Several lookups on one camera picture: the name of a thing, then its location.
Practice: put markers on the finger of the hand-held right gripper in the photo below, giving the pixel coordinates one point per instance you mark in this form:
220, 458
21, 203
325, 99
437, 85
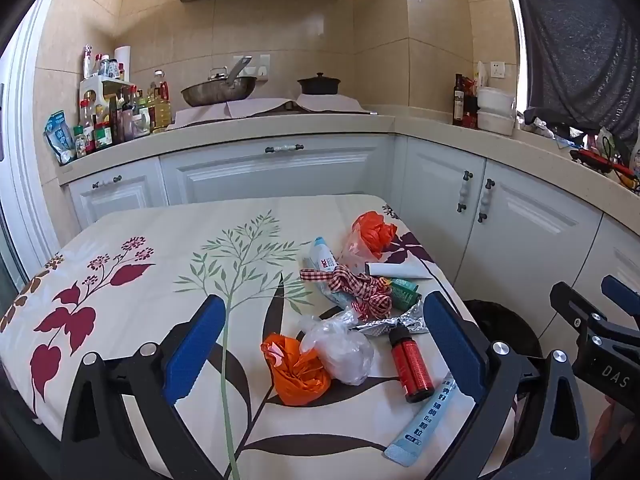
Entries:
567, 300
622, 292

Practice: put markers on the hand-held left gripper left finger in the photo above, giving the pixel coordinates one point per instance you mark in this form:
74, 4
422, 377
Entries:
195, 350

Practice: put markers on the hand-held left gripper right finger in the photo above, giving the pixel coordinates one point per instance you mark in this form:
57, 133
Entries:
450, 340

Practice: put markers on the silver foil wrapper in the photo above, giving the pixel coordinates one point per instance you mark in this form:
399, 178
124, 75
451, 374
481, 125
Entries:
410, 320

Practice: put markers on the red bottle with black cap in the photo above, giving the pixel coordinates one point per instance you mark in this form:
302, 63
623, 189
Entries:
410, 365

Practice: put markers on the black trash bin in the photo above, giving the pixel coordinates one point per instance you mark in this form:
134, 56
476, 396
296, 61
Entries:
505, 325

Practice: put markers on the green can with yellow cap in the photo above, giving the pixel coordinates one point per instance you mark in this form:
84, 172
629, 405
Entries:
402, 292

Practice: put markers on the light blue tube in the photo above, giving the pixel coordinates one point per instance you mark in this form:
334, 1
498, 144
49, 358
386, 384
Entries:
425, 425

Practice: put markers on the white paper tube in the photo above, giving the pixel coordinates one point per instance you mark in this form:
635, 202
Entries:
395, 270

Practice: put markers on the small orange plastic bag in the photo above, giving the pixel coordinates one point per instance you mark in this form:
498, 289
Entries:
295, 375

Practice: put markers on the clear plastic bag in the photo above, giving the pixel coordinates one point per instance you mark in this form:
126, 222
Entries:
345, 355

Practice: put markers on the red checkered ribbon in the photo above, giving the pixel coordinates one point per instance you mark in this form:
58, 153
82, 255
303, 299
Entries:
345, 280

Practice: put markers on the large orange plastic bag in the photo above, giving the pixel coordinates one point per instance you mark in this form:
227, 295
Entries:
375, 227

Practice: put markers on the white and blue tube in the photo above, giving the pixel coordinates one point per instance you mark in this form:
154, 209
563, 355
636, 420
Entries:
322, 260

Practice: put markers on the person's right hand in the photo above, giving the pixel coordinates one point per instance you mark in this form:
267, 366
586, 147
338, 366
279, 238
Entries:
612, 427

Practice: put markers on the floral cream tablecloth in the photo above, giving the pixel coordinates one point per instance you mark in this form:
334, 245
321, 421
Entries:
150, 310

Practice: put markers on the tall white cabinet door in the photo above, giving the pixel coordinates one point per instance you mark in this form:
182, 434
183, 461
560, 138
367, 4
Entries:
430, 210
540, 240

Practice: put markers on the red tool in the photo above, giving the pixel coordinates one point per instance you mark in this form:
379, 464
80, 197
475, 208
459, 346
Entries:
597, 157

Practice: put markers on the small white cabinet door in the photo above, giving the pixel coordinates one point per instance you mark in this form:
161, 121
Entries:
125, 202

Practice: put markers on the white crumpled cloth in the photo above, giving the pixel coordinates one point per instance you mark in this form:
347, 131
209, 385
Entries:
540, 127

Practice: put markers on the wide white cabinet front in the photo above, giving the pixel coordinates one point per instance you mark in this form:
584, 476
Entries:
275, 175

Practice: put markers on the red food packets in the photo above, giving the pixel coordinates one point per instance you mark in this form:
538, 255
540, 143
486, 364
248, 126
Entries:
470, 105

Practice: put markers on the dark olive oil bottle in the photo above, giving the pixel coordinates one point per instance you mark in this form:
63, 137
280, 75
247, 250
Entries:
458, 102

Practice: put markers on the white plastic bag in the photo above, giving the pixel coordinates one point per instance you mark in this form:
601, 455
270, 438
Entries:
481, 75

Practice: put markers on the beige kitchen countertop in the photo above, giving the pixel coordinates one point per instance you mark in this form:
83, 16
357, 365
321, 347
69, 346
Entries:
300, 130

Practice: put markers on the group of condiment bottles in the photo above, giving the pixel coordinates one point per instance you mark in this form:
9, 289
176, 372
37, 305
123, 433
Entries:
130, 115

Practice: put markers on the pink stove cover cloth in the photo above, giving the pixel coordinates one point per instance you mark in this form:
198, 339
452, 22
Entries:
260, 107

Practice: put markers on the dark grey curtain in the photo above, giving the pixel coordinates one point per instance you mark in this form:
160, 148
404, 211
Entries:
580, 45

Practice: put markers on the blue and white pouch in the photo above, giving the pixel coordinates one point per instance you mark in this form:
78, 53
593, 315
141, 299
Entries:
59, 137

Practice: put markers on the steel wok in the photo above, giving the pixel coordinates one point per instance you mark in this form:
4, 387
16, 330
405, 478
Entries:
215, 92

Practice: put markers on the white spice rack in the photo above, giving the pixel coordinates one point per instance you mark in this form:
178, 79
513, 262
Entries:
92, 85

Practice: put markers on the black cooking pot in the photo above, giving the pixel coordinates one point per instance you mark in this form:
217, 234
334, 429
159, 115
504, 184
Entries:
320, 85

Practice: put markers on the white paper towel roll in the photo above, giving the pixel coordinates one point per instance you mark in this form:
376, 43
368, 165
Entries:
122, 62

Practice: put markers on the small white wall socket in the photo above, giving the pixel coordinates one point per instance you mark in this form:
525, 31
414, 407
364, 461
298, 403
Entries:
497, 69

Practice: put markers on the white door frame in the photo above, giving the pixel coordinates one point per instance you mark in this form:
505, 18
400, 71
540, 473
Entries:
30, 135

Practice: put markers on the wide white wall socket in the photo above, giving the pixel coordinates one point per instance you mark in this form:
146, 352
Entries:
260, 62

